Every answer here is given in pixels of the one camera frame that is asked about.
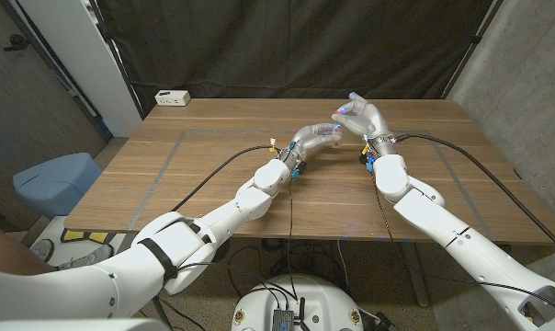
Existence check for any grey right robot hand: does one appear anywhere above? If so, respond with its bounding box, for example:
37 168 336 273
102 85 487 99
331 91 399 157

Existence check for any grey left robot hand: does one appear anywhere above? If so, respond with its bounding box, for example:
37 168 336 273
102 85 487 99
278 122 345 170

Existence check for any black backdrop cloth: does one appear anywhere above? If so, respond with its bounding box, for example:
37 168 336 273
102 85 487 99
96 0 506 116

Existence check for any black backdrop stand pole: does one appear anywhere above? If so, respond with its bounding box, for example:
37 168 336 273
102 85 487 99
440 0 506 100
87 0 145 120

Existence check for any wooden table panel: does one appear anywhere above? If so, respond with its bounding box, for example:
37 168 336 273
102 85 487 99
126 130 497 241

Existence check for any white power strip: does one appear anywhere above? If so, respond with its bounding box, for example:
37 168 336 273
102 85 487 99
153 89 191 108

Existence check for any white table leg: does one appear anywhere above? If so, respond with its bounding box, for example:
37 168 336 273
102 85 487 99
399 241 431 308

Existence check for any white robot torso base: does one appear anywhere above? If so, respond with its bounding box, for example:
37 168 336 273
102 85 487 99
231 274 365 331

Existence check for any grey electronics module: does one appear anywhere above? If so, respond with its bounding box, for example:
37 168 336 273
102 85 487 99
271 308 296 331

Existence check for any yellow black hazard strip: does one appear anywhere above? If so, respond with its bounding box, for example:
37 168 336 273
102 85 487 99
59 228 122 245

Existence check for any blue padded bin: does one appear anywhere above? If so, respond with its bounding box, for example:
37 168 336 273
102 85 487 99
12 152 103 220

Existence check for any white sneaker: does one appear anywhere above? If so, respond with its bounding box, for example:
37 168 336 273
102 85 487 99
28 237 56 263

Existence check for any person's bare leg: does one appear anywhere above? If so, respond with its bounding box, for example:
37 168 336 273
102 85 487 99
0 211 57 277

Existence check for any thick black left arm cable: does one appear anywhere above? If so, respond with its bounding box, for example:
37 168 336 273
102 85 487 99
170 144 281 213

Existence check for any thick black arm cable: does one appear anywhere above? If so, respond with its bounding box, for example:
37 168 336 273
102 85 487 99
393 132 555 259
170 144 281 213

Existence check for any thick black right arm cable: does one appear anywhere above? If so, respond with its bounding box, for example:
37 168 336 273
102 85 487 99
393 132 555 259

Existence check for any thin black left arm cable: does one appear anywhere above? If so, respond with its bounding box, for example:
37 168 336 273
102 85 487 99
284 177 301 302

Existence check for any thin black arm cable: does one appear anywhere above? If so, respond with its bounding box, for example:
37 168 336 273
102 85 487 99
284 177 301 302
371 174 555 319

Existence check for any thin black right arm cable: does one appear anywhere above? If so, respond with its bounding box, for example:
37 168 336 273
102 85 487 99
371 174 555 319

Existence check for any white floor cable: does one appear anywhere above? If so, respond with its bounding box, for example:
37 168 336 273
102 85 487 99
335 239 350 289

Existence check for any black door handle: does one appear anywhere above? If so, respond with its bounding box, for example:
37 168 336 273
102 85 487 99
2 33 30 51

